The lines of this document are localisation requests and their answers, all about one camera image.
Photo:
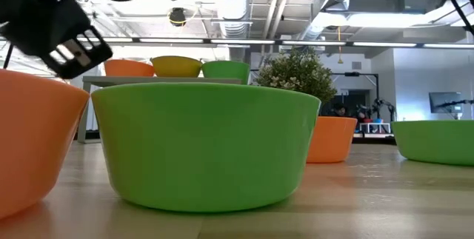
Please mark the yellow plastic mini bowl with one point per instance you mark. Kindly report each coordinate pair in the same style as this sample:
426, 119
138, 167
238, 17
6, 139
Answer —
176, 67

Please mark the green plastic mini bowl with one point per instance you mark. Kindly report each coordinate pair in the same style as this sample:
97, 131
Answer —
437, 143
203, 146
226, 69

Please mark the black ceiling-hung device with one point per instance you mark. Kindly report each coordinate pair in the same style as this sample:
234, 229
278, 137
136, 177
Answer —
177, 17

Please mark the potted plant in black pot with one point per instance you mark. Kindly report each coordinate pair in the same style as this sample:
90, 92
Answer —
296, 72

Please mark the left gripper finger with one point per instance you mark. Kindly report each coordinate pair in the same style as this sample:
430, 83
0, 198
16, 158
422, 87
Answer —
102, 52

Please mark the pale green metal shelf stand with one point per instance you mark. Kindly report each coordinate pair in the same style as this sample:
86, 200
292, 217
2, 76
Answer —
148, 80

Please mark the black bar with light strips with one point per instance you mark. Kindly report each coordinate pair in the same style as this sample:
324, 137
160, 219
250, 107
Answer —
240, 41

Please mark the wall-mounted monitor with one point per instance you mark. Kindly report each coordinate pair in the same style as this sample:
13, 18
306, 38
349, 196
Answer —
444, 102

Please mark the small white table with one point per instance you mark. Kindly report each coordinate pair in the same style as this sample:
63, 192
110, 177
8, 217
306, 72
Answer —
374, 124

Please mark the silver corrugated ventilation duct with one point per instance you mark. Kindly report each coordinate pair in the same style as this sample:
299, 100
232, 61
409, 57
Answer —
231, 6

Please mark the background black robot arm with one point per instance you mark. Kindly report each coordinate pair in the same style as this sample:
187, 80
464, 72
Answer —
385, 104

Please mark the person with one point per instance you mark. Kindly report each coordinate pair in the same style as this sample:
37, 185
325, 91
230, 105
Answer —
338, 109

